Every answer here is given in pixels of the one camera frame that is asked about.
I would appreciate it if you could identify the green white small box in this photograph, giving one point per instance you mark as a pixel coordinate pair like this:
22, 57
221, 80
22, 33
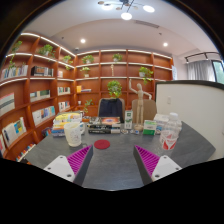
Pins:
149, 127

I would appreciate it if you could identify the dark blue office chair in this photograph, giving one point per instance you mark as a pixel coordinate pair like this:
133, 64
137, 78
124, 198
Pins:
112, 107

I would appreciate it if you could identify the round red coaster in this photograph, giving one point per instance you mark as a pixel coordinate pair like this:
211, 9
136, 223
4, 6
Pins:
102, 144

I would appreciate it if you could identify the ceiling chandelier lamp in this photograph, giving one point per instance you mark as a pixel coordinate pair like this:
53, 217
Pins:
124, 6

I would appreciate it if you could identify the stack of colourful books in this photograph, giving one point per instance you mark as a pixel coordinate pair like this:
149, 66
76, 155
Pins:
62, 119

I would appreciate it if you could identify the white plastic cup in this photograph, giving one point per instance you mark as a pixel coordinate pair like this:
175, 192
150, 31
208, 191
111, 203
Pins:
73, 132

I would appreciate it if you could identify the potted green plant centre shelf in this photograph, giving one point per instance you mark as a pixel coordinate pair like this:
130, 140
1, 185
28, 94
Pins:
114, 88

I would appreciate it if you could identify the wooden artist mannequin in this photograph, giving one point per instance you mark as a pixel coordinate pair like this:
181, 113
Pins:
140, 105

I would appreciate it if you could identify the stack of dark books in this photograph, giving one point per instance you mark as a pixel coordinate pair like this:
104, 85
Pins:
104, 125

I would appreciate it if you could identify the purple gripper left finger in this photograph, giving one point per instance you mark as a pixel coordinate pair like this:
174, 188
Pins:
73, 167

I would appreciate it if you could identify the clear water bottle red label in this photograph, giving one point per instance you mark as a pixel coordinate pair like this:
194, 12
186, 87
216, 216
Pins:
170, 132

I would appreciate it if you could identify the grey window curtain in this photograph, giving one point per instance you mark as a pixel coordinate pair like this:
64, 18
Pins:
201, 70

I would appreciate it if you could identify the wooden wall bookshelf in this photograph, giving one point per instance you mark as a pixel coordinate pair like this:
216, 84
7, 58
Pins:
42, 78

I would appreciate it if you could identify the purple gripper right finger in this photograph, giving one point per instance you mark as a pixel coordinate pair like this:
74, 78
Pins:
153, 167

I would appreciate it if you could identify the green white carton box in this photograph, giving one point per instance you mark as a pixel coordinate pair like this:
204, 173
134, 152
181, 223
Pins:
128, 119

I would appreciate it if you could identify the white tissue box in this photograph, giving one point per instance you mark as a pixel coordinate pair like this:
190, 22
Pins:
161, 120

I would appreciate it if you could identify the white partition panel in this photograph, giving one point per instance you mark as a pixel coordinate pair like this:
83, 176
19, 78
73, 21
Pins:
200, 104

